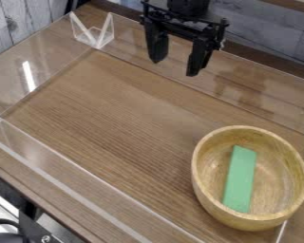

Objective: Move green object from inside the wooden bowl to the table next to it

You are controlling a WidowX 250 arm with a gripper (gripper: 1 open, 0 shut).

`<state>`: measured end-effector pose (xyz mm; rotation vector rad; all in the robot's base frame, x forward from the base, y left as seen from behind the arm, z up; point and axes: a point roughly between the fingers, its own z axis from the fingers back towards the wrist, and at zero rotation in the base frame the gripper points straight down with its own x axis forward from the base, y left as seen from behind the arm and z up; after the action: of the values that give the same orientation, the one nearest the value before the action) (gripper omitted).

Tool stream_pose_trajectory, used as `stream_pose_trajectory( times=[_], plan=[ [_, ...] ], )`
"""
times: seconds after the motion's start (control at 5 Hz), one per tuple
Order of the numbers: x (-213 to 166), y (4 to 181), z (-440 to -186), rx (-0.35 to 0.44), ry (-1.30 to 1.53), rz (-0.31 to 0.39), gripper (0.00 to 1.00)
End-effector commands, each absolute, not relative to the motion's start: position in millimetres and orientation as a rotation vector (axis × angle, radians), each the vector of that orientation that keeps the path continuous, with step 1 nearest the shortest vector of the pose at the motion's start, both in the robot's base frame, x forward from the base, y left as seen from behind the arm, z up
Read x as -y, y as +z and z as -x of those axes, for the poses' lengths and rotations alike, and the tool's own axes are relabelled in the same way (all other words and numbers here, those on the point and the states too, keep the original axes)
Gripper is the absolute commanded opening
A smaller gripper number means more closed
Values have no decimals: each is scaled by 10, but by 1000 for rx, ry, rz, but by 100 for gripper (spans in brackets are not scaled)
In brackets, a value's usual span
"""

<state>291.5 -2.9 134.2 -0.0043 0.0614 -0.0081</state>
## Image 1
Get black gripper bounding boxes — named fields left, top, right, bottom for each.
left=141, top=0, right=229, bottom=77

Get wooden bowl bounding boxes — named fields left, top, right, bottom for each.
left=190, top=125, right=304, bottom=232

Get black metal table bracket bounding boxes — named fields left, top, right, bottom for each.
left=18, top=212, right=61, bottom=243

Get clear acrylic corner bracket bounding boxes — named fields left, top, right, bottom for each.
left=69, top=12, right=114, bottom=49

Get clear acrylic tray walls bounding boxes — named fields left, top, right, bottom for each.
left=0, top=16, right=304, bottom=243

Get green rectangular block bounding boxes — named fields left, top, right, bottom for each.
left=221, top=145, right=257, bottom=213

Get black cable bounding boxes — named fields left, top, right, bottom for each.
left=0, top=217, right=22, bottom=234

